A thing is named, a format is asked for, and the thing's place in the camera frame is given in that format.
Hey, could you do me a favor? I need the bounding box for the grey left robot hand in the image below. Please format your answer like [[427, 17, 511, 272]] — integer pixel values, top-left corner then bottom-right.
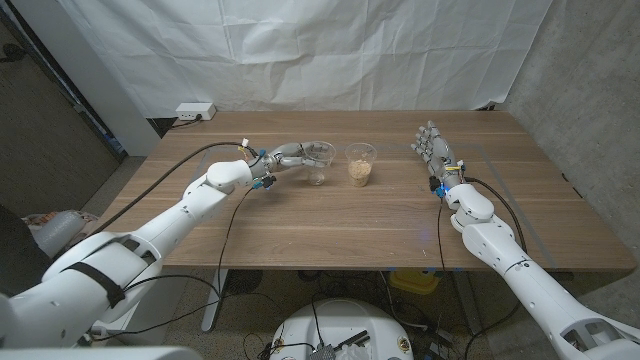
[[248, 141, 321, 180]]

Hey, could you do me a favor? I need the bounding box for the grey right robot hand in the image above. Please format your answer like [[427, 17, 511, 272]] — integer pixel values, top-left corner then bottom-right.
[[410, 120, 466, 190]]

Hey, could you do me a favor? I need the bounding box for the clear plastic cup green logo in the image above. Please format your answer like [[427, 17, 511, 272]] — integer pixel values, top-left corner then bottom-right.
[[303, 140, 337, 187]]

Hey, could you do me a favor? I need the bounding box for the brown sugar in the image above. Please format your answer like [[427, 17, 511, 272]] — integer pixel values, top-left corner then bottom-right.
[[348, 159, 373, 188]]

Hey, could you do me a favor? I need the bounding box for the grey tape outline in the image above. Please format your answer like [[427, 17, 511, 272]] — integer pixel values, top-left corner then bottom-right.
[[144, 144, 556, 269]]

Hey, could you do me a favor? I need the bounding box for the white power strip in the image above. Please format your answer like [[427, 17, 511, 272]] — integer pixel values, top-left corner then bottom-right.
[[175, 102, 217, 122]]

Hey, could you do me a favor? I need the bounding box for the white wrinkled backdrop sheet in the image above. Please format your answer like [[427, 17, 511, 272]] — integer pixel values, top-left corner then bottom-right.
[[57, 0, 554, 120]]

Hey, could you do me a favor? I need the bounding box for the yellow plastic container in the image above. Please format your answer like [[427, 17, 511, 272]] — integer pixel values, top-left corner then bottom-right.
[[388, 269, 441, 296]]

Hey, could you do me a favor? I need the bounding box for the black round floor object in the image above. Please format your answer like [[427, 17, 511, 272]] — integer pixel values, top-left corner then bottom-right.
[[223, 268, 264, 296]]

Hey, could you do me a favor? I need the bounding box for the grey table leg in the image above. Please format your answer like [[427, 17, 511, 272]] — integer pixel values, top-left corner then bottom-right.
[[452, 269, 484, 336]]

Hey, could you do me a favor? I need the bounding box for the white table leg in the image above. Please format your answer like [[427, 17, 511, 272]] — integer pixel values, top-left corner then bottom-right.
[[201, 268, 229, 333]]

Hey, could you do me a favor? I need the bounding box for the white robot torso base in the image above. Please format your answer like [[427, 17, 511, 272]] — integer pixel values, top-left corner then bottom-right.
[[269, 298, 415, 360]]

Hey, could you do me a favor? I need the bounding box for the grey bubble wrap roll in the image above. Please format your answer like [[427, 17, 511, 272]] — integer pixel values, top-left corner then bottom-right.
[[30, 210, 86, 259]]

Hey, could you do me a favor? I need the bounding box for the person in dark clothes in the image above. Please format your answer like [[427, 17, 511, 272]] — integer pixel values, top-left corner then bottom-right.
[[0, 204, 51, 296]]

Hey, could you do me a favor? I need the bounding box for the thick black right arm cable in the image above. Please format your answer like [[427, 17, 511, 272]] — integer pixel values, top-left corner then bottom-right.
[[463, 175, 528, 254]]

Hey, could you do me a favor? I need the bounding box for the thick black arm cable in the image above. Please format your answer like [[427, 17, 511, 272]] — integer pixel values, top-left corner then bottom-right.
[[463, 175, 528, 254], [52, 141, 251, 261]]

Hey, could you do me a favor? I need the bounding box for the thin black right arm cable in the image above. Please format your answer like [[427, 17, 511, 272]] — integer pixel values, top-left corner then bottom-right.
[[436, 195, 449, 274]]

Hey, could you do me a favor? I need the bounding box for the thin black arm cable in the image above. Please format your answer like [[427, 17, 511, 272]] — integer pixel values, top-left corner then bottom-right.
[[92, 185, 256, 344], [436, 195, 449, 274]]

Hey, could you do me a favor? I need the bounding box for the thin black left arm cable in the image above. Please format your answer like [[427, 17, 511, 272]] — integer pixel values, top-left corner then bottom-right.
[[92, 185, 256, 344]]

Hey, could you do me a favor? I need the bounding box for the black power strip cable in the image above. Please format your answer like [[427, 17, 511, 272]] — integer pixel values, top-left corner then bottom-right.
[[169, 115, 204, 130]]

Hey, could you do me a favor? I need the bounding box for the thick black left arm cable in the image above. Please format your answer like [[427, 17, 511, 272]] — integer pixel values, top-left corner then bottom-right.
[[52, 141, 251, 261]]

